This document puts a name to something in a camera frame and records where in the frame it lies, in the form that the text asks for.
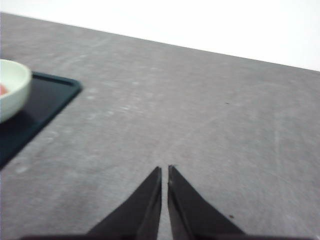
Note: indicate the brown egg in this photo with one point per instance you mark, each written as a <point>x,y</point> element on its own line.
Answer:
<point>3,90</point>

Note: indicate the light green ceramic bowl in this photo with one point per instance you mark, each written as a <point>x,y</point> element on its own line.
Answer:
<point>17,77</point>

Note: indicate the dark blue rectangular tray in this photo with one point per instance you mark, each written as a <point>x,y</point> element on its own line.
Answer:
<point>49,94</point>

